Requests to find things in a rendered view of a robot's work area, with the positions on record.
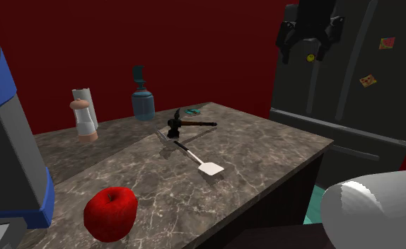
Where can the small teal flat object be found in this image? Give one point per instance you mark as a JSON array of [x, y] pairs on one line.
[[192, 111]]

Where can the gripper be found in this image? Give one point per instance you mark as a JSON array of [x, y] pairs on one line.
[[315, 17]]

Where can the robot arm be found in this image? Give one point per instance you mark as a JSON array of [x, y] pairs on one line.
[[379, 213]]

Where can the blue soap dispenser bottle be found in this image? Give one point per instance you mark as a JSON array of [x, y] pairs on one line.
[[143, 105]]

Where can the dark grey fridge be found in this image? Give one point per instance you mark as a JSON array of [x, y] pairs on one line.
[[372, 113]]

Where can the blue and grey appliance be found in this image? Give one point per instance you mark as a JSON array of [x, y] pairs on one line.
[[6, 151]]

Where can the red apple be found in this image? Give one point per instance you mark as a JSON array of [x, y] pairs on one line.
[[110, 215]]

